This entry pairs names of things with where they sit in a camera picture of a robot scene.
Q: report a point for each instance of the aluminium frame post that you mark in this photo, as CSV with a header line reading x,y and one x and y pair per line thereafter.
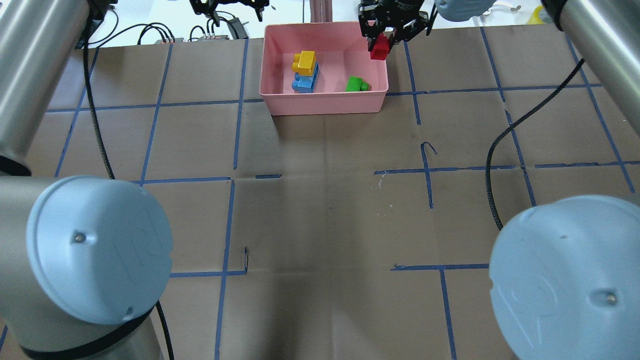
x,y
321,11

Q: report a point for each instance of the yellow tape roll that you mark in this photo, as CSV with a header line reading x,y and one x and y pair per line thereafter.
x,y
535,17

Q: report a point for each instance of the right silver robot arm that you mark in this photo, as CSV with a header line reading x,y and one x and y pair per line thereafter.
x,y
517,210

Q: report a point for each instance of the green toy block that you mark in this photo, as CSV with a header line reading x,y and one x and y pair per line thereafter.
x,y
357,84

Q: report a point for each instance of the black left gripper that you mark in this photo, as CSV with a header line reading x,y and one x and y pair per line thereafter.
x,y
215,6

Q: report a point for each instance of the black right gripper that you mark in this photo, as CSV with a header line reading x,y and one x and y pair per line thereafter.
x,y
398,10

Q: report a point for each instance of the pink plastic box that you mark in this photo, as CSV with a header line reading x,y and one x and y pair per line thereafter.
x,y
341,52

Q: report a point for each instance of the blue toy block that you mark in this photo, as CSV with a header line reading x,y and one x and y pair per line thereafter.
x,y
305,84

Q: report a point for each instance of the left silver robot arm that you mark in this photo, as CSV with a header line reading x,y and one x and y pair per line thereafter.
x,y
84,260

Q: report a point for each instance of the red toy block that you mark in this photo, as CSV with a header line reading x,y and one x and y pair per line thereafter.
x,y
379,48

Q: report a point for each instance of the yellow toy block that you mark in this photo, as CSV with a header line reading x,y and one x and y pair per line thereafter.
x,y
304,63

